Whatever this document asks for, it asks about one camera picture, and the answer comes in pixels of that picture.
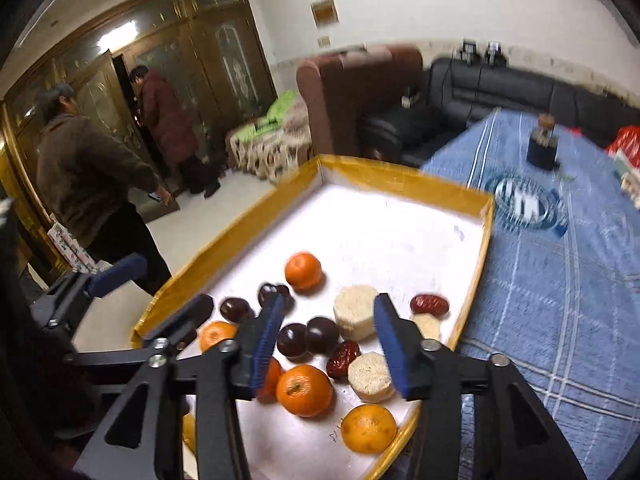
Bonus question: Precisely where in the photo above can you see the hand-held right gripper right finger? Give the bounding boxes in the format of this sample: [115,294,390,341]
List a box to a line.
[374,293,586,480]

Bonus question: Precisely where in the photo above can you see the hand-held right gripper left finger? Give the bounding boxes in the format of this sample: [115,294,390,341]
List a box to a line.
[74,294,286,480]

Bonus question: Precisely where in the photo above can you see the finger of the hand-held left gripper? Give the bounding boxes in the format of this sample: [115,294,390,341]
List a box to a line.
[30,253,149,333]
[64,294,216,368]

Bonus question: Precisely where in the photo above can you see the dark purple plum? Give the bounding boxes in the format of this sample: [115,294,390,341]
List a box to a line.
[276,323,308,359]
[306,316,341,356]
[258,283,296,311]
[220,297,256,323]

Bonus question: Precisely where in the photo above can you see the orange mandarin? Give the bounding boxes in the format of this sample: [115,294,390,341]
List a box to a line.
[199,321,238,353]
[285,252,323,292]
[276,365,335,418]
[341,404,398,455]
[257,357,283,403]

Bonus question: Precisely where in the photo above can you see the pale sugarcane chunk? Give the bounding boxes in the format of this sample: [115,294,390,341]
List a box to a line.
[333,285,383,342]
[347,352,396,403]
[411,313,442,342]

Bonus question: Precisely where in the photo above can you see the red date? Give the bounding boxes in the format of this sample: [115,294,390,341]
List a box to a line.
[326,340,361,380]
[410,293,449,317]

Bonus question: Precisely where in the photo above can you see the white foam tray yellow rim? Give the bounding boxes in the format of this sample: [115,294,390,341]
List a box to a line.
[131,154,496,480]

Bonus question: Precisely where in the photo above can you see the printed carton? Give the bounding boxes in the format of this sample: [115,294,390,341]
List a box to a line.
[47,222,96,273]

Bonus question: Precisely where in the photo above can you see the patterned beige blanket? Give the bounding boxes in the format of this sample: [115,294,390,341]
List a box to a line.
[225,91,316,183]

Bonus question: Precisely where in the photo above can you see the blue checked tablecloth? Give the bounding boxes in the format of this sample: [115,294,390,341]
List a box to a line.
[390,109,640,480]

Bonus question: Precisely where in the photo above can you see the glass ashtray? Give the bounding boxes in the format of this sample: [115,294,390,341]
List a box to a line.
[482,170,568,231]

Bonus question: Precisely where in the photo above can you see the green cloth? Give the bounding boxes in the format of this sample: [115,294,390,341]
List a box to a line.
[240,91,298,143]

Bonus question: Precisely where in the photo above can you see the wooden glass-panel doors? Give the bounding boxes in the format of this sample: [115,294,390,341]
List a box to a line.
[0,0,278,281]

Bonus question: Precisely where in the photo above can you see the black cup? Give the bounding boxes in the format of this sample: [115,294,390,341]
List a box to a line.
[527,115,561,171]

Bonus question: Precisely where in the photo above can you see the brown armchair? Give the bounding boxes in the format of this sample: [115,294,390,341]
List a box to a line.
[296,45,426,161]

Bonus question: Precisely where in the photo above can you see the black leather sofa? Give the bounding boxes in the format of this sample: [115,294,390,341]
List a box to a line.
[362,57,640,168]

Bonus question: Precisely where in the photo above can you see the red plastic bag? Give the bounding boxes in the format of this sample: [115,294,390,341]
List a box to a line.
[605,126,640,171]

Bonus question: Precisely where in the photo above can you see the yellow wall notice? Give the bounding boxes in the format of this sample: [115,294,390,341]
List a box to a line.
[311,0,338,26]

